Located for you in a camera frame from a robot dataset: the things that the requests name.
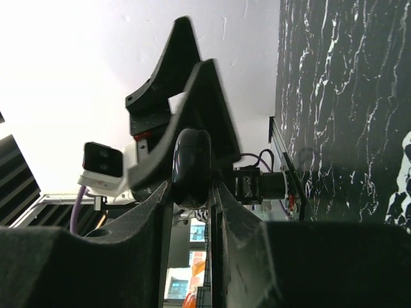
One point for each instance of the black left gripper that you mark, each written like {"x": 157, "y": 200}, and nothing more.
{"x": 203, "y": 107}

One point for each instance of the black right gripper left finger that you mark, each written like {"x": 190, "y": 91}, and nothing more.
{"x": 122, "y": 264}

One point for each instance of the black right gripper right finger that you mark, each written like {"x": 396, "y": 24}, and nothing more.
{"x": 257, "y": 263}

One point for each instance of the black round earbud case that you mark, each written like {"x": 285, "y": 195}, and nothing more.
{"x": 191, "y": 169}

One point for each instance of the aluminium frame rail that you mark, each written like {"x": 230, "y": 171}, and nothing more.
{"x": 295, "y": 200}

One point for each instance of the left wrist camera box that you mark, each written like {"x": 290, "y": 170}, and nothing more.
{"x": 105, "y": 169}

